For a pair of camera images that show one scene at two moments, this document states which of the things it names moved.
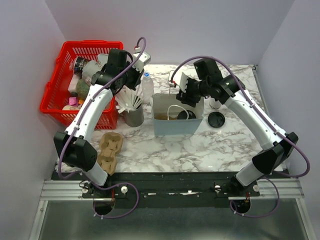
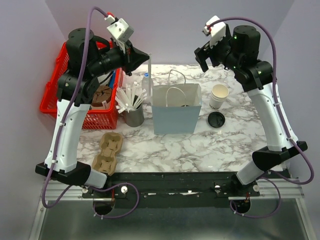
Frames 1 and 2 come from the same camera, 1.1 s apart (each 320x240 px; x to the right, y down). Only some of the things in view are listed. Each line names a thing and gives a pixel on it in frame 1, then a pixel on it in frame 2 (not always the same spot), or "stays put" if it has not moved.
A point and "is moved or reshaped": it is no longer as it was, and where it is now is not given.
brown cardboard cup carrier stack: [110, 145] stays put
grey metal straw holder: [135, 117] stays put
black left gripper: [137, 80] to [132, 57]
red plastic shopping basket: [56, 93] stays put
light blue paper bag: [169, 103] is moved or reshaped
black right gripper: [183, 97] to [208, 51]
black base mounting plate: [165, 191] stays put
